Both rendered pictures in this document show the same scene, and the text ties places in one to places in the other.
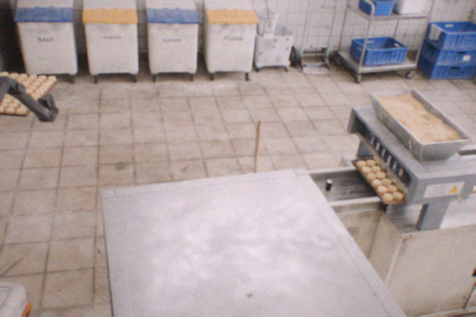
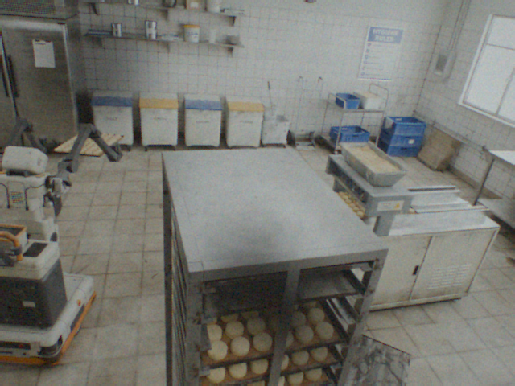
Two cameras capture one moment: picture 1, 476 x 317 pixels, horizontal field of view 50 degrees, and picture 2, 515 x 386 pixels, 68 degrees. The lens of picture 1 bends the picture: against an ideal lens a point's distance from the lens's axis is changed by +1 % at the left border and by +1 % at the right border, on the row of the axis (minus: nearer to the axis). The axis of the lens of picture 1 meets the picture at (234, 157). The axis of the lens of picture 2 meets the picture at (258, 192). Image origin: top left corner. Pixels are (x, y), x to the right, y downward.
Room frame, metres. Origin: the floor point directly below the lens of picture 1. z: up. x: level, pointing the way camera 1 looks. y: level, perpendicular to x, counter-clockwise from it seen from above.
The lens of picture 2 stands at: (-0.35, -0.03, 2.34)
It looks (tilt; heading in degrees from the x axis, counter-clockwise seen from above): 28 degrees down; 359
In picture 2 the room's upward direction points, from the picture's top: 6 degrees clockwise
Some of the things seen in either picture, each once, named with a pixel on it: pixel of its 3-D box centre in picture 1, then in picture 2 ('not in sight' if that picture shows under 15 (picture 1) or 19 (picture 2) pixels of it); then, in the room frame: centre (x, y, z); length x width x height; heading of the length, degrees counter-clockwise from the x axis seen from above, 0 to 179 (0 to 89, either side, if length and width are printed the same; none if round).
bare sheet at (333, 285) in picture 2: not in sight; (252, 233); (0.63, -0.05, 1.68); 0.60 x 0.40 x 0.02; 19
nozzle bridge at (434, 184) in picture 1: (401, 163); (362, 192); (2.34, -0.91, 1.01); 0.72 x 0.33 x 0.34; 17
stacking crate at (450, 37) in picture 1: (456, 35); (404, 125); (6.14, -2.57, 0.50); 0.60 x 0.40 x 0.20; 106
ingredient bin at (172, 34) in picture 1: (171, 41); (201, 123); (5.47, 0.82, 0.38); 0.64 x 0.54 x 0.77; 13
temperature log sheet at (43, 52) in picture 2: not in sight; (43, 54); (4.45, 2.60, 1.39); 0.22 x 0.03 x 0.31; 104
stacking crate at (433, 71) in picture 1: (446, 66); (397, 147); (6.14, -2.57, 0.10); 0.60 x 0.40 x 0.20; 102
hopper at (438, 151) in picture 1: (413, 124); (369, 164); (2.34, -0.91, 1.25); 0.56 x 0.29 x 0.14; 17
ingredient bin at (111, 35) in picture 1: (112, 41); (158, 122); (5.31, 1.45, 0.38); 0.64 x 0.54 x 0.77; 15
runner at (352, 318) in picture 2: not in sight; (305, 248); (0.70, -0.23, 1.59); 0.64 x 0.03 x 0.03; 19
